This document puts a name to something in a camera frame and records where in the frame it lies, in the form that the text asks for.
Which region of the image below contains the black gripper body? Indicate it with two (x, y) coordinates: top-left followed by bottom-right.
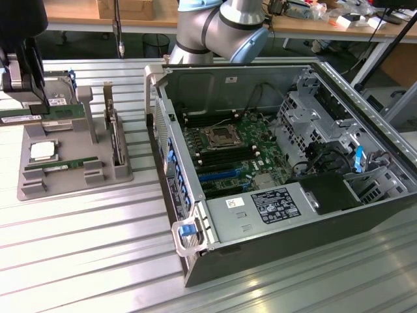
(0, 0), (50, 40)

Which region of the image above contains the green RAM stick white label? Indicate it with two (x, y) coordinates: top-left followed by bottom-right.
(0, 104), (84, 125)

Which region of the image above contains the black RAM slot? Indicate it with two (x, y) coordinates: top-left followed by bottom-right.
(196, 145), (257, 158)
(185, 115), (239, 125)
(182, 110), (237, 119)
(197, 151), (261, 166)

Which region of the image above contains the silver hard disk drive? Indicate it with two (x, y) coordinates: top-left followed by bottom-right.
(41, 69), (78, 132)

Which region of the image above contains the silver CPU chip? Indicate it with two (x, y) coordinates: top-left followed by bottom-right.
(29, 141), (57, 162)

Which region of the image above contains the grey parts rack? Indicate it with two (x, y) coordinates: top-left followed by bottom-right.
(16, 85), (135, 201)

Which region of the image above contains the black mesh waste bin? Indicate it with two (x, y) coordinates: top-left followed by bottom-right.
(141, 32), (171, 59)

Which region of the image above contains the blue expansion slot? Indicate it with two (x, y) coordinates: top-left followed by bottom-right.
(199, 169), (244, 184)

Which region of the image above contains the blue case release latch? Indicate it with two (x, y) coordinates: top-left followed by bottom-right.
(179, 222), (197, 238)

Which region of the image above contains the green motherboard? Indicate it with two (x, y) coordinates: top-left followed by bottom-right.
(180, 109), (296, 200)

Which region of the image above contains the grey power supply unit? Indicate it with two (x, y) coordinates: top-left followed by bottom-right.
(205, 181), (319, 246)

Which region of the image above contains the metal disk bay cage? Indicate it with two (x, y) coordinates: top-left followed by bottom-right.
(276, 90), (358, 170)

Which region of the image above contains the cluttered wooden desk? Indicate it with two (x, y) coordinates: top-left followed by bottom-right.
(268, 0), (417, 86)

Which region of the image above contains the open black PC case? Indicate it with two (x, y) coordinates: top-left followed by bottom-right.
(143, 61), (417, 288)

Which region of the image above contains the white small box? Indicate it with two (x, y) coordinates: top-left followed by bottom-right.
(366, 15), (389, 31)
(335, 14), (360, 29)

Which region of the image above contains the black plastic air shroud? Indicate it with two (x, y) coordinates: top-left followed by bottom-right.
(291, 171), (363, 216)

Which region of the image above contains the blue plastic disk latch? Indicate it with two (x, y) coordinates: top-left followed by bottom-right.
(352, 145), (365, 174)

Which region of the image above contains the black tripod leg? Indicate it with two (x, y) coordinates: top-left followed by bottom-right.
(354, 12), (417, 93)

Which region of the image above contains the black monitor stand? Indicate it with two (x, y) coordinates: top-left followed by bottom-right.
(380, 0), (405, 25)

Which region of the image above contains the large brown cardboard box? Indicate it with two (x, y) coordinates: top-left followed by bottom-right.
(379, 43), (417, 89)

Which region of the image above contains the wooden desk white frame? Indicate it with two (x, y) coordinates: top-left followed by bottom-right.
(42, 0), (180, 40)

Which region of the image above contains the hanging black cable with plug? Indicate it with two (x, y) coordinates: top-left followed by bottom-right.
(112, 0), (127, 60)

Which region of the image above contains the graphics card metal bracket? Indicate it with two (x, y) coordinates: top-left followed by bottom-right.
(103, 81), (127, 168)

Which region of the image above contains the CPU socket metal frame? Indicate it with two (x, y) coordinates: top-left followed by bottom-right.
(199, 125), (242, 151)

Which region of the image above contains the black wire loop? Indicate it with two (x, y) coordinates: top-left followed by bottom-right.
(244, 83), (288, 115)

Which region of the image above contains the black wire bundle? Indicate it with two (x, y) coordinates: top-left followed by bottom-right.
(293, 142), (354, 179)

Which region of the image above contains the grey computer case with handle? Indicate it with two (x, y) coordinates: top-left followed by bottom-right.
(359, 87), (417, 133)

